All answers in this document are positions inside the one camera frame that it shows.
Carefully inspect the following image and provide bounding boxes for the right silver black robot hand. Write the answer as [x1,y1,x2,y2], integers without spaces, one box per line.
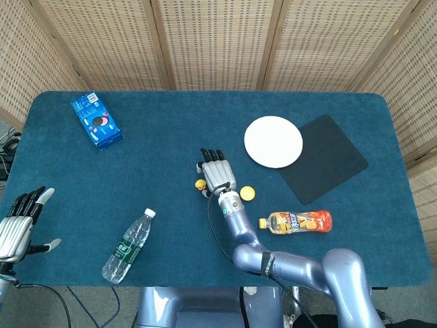
[195,148,238,199]

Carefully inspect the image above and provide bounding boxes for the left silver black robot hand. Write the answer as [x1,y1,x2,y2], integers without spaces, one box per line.
[0,186,63,264]

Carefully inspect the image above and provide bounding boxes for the white round plate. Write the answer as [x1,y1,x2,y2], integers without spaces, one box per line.
[243,115,304,169]

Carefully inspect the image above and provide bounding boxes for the blue table cloth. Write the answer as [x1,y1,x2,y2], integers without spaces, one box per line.
[0,90,432,288]

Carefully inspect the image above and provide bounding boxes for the orange juice bottle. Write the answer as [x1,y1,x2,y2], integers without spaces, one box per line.
[258,209,333,236]

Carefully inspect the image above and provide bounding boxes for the black mouse pad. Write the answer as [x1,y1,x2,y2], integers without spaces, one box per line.
[279,114,369,206]

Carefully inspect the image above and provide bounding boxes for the clear water bottle green label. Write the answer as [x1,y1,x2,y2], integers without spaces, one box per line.
[101,208,157,285]

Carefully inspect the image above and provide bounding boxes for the woven bamboo folding screen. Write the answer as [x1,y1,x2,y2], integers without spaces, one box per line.
[0,0,437,249]

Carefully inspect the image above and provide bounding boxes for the blue cookie box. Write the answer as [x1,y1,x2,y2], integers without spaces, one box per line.
[70,90,124,152]

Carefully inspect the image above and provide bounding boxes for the blue-grey robot torso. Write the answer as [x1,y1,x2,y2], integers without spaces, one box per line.
[135,286,285,328]

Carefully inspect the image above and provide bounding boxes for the silver metal stand leg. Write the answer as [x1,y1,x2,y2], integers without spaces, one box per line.
[282,286,302,320]

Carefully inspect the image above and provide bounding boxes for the black bag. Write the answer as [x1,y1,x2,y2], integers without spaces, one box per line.
[292,314,342,328]

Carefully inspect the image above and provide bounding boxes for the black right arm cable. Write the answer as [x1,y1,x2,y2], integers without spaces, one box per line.
[206,183,320,328]

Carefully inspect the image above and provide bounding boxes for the black floor cable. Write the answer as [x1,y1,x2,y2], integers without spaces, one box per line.
[13,282,72,328]

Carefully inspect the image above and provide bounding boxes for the black electronics with cables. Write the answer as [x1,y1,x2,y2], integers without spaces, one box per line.
[0,128,22,181]

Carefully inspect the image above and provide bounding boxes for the blue floor cable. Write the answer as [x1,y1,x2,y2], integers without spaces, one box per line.
[66,286,121,328]

